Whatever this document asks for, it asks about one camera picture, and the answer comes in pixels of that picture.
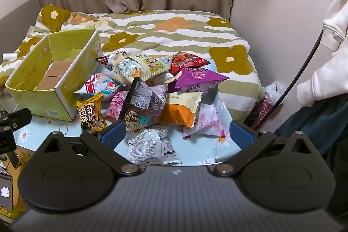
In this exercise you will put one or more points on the white plastic bag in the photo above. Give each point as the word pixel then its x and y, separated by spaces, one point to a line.
pixel 273 90

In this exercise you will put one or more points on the white hoodie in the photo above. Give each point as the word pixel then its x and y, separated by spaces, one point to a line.
pixel 326 79

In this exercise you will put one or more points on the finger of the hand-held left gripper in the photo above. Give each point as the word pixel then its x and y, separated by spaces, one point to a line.
pixel 17 116

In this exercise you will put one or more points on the silver white snack packet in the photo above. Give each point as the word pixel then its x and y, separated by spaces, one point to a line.
pixel 152 147

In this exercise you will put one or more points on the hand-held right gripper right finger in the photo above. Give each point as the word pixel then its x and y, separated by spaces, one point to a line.
pixel 242 135

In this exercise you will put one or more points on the gold black snack packet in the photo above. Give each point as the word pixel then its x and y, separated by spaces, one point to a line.
pixel 91 112

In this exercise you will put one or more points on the dark blue clothes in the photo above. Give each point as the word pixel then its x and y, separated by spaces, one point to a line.
pixel 312 123

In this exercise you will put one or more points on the clear brown labelled snack packet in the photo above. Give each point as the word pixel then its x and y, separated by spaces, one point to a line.
pixel 144 101

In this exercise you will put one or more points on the purple triangular snack packet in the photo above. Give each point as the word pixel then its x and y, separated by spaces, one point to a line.
pixel 198 79

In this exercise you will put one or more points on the green cardboard box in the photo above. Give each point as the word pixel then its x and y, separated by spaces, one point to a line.
pixel 65 101

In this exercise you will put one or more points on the white charger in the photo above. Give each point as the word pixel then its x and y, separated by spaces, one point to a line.
pixel 8 57

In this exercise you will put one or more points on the pale pink white snack packet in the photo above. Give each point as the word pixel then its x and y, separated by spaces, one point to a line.
pixel 206 120

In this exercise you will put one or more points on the floral striped blanket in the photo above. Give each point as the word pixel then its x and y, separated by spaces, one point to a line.
pixel 176 39

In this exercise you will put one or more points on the grey headboard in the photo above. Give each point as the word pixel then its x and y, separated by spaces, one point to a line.
pixel 19 14

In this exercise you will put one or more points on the yellow bag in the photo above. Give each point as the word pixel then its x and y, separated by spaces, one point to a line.
pixel 23 160

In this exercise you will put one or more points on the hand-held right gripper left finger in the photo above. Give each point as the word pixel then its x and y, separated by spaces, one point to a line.
pixel 111 134

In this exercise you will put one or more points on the pink waste basket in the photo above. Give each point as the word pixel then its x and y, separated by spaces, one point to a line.
pixel 265 109

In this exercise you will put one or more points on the red triangular snack packet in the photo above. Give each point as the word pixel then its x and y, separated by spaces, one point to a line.
pixel 187 62

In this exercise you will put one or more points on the cream orange snack packet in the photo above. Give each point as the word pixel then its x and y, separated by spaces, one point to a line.
pixel 179 109

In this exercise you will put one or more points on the dark red small snack packet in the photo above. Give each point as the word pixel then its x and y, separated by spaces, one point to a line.
pixel 102 60

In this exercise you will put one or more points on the green white cartoon snack packet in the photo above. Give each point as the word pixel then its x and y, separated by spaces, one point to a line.
pixel 146 66

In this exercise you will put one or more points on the red white blue snack packet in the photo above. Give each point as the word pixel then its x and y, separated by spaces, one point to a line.
pixel 100 86

